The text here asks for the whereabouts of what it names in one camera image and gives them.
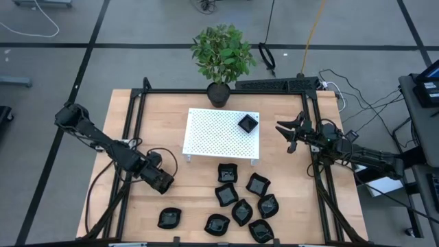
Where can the laptop with blue screen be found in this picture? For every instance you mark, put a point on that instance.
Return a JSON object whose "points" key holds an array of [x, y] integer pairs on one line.
{"points": [[430, 73]]}

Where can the grey floor bar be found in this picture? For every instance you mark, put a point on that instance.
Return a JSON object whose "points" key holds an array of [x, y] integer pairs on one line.
{"points": [[13, 81]]}

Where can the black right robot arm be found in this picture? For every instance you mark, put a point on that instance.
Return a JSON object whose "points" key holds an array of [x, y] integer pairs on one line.
{"points": [[370, 156]]}

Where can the wavy square black plate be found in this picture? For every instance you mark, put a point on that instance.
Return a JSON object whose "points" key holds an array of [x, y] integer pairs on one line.
{"points": [[226, 195], [227, 173], [258, 185], [169, 218]]}

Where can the white perforated metal shelf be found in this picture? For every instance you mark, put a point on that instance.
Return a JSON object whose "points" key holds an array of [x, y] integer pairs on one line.
{"points": [[216, 137]]}

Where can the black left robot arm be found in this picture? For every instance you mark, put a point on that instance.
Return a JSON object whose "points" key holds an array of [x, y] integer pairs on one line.
{"points": [[96, 135]]}

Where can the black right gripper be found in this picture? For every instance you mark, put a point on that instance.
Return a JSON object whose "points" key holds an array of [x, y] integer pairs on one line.
{"points": [[304, 133]]}

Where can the small square black plate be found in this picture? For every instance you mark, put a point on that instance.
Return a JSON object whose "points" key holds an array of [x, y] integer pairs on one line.
{"points": [[248, 123]]}

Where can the black keyboard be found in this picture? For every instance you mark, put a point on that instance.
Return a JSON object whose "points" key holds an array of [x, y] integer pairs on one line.
{"points": [[433, 192]]}

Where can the grey cart base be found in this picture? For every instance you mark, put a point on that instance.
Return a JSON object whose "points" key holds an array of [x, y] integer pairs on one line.
{"points": [[41, 2]]}

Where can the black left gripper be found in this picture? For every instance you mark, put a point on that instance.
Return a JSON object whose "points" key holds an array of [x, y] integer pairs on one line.
{"points": [[157, 178]]}

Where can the white paper box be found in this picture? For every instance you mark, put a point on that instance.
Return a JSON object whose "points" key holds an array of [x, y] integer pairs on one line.
{"points": [[384, 187]]}

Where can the black desk device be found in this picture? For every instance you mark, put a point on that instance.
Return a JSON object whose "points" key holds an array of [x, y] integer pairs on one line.
{"points": [[427, 94]]}

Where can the black plant pot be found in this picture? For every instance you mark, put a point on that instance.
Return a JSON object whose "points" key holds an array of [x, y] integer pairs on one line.
{"points": [[218, 97]]}

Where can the black desk leg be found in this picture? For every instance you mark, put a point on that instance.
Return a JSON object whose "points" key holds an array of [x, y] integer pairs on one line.
{"points": [[416, 155]]}

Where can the black power strip box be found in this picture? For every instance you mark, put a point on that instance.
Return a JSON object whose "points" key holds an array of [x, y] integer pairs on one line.
{"points": [[278, 84]]}

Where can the black cart base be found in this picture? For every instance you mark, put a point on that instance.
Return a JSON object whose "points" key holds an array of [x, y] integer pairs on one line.
{"points": [[5, 115]]}

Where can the low grey desk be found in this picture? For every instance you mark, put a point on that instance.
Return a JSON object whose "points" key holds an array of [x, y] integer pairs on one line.
{"points": [[420, 206]]}

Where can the leaf-shaped black plate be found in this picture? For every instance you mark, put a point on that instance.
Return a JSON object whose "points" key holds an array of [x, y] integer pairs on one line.
{"points": [[217, 225], [261, 231], [267, 206], [242, 212]]}

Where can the green leafy plant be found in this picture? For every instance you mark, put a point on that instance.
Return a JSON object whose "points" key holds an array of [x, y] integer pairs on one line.
{"points": [[223, 55]]}

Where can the black metal table frame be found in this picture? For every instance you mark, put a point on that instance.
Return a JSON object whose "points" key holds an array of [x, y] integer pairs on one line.
{"points": [[171, 91]]}

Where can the grey side desk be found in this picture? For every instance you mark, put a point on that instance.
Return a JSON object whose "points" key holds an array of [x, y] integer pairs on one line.
{"points": [[422, 130]]}

